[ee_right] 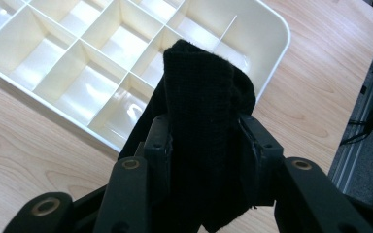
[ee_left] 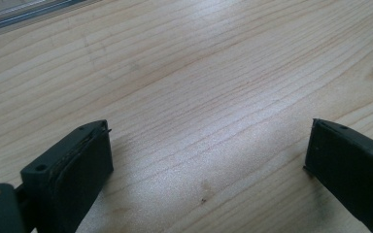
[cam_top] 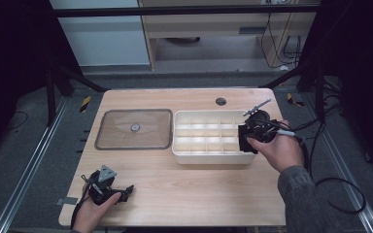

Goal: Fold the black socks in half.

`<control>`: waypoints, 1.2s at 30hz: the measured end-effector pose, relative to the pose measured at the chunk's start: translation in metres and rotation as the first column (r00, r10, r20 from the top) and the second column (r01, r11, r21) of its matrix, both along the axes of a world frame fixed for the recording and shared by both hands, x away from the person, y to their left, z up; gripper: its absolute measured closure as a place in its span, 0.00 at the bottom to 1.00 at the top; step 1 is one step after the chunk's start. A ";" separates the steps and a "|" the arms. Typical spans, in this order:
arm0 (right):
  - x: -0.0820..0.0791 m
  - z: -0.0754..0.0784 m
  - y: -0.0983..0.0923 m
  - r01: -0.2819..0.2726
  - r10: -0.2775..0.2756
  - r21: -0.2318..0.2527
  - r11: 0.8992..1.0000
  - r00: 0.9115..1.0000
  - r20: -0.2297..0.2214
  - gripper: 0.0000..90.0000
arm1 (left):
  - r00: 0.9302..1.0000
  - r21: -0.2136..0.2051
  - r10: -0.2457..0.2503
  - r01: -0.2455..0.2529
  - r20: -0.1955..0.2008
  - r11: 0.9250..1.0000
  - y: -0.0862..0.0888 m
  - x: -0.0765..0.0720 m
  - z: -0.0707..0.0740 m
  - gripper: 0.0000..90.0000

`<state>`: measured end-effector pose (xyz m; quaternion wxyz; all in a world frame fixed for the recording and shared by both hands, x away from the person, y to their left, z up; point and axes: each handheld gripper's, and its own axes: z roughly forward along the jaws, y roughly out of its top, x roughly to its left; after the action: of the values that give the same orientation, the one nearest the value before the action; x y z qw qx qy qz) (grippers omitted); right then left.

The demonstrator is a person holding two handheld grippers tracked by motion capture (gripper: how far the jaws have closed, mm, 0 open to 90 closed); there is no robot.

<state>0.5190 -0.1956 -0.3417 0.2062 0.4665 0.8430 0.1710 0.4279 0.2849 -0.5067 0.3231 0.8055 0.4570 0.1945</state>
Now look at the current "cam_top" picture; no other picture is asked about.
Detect yellow black striped tape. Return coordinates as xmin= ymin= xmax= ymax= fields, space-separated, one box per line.
xmin=79 ymin=95 xmax=92 ymax=114
xmin=286 ymin=92 xmax=305 ymax=108

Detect light wooden desk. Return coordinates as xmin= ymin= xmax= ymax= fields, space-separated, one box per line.
xmin=138 ymin=0 xmax=319 ymax=71

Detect black horizontal bar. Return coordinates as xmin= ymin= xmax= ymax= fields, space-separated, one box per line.
xmin=50 ymin=4 xmax=322 ymax=17

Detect thin black floor cable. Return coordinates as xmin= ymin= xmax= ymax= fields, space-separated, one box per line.
xmin=10 ymin=111 xmax=29 ymax=131

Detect left hand-held gripper cable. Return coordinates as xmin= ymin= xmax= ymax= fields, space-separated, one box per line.
xmin=70 ymin=174 xmax=93 ymax=229

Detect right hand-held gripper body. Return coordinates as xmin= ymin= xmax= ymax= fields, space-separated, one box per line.
xmin=243 ymin=98 xmax=278 ymax=144

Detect hand-held gripper cable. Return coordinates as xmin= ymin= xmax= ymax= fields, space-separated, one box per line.
xmin=261 ymin=118 xmax=311 ymax=174
xmin=70 ymin=174 xmax=93 ymax=229

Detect black looped floor cable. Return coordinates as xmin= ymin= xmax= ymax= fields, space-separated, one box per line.
xmin=288 ymin=103 xmax=367 ymax=216

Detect white divided storage box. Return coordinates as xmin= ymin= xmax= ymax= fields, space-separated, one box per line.
xmin=171 ymin=110 xmax=258 ymax=165

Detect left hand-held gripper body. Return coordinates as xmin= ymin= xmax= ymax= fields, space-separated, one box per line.
xmin=86 ymin=164 xmax=118 ymax=206

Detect right hand-held gripper cable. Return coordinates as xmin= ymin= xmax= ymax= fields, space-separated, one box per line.
xmin=261 ymin=118 xmax=311 ymax=174

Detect black curtain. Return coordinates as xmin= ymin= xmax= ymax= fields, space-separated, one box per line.
xmin=299 ymin=0 xmax=373 ymax=179
xmin=0 ymin=0 xmax=82 ymax=163

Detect black hanging desk cables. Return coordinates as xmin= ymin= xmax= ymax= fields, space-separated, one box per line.
xmin=260 ymin=13 xmax=303 ymax=70

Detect transparent lid with round knob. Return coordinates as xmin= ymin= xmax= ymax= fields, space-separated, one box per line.
xmin=94 ymin=109 xmax=174 ymax=150

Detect white cabinet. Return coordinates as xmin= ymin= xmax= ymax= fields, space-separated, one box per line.
xmin=48 ymin=0 xmax=152 ymax=67

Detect black sock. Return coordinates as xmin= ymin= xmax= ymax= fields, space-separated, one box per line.
xmin=237 ymin=124 xmax=258 ymax=154

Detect metal floor rail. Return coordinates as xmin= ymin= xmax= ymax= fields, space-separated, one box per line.
xmin=0 ymin=98 xmax=69 ymax=233
xmin=302 ymin=93 xmax=373 ymax=233

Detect person's left hand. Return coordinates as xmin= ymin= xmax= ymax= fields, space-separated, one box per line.
xmin=72 ymin=192 xmax=123 ymax=233

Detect grey tape piece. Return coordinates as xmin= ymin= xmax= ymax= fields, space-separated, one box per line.
xmin=55 ymin=196 xmax=79 ymax=207

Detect person's right hand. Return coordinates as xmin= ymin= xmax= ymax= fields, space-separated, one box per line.
xmin=246 ymin=119 xmax=305 ymax=174

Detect black metal stand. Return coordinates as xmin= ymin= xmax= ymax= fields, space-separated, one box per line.
xmin=260 ymin=61 xmax=326 ymax=124
xmin=45 ymin=64 xmax=110 ymax=127

